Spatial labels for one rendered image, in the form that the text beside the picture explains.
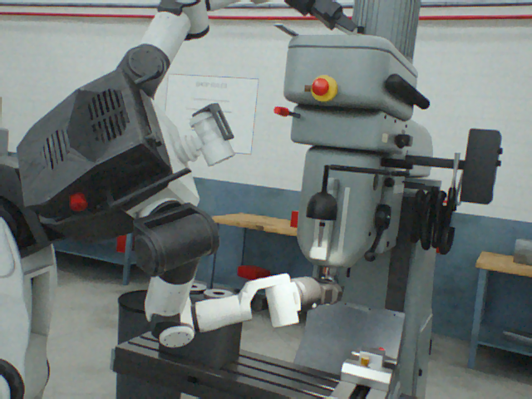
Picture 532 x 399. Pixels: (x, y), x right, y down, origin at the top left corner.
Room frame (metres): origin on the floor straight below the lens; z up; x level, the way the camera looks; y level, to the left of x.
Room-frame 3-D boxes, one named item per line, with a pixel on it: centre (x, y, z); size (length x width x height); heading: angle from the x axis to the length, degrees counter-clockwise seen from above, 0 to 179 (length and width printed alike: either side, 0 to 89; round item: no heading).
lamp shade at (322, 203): (1.31, -0.12, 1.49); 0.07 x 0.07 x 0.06
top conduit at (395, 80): (1.53, -0.34, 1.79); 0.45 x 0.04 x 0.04; 157
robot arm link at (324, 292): (1.48, -0.13, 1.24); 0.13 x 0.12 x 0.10; 53
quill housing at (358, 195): (1.56, -0.19, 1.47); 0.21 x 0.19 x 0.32; 67
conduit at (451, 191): (1.72, -0.48, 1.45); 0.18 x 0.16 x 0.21; 157
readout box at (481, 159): (1.69, -0.62, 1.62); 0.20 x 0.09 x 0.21; 157
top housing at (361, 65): (1.57, -0.19, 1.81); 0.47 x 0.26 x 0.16; 157
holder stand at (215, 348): (1.69, 0.17, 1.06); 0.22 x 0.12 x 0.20; 62
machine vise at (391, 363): (1.47, -0.31, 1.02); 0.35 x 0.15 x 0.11; 159
